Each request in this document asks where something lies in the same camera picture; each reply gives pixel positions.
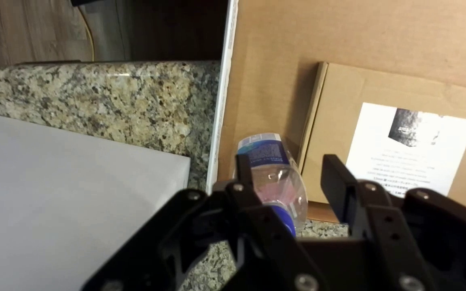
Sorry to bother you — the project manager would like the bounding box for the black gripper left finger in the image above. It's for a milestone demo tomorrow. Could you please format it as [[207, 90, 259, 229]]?
[[81, 152, 320, 291]]

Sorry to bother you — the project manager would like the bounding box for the white storage cardboard box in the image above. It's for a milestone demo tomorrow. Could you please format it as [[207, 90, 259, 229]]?
[[0, 110, 193, 291]]

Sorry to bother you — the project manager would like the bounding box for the shallow open cardboard tray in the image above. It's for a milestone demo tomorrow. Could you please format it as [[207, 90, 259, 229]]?
[[206, 0, 466, 216]]

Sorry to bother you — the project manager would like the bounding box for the blue capped water bottle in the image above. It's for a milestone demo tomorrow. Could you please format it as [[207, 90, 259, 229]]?
[[235, 132, 311, 239]]

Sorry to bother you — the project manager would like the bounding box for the small flat brown carton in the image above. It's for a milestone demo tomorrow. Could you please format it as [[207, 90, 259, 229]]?
[[296, 61, 466, 215]]

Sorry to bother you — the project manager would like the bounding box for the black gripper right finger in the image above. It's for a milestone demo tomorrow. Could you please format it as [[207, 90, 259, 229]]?
[[320, 152, 466, 291]]

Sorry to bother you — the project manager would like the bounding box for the white printed paper sheet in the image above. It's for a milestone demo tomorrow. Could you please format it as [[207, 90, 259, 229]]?
[[345, 102, 466, 199]]

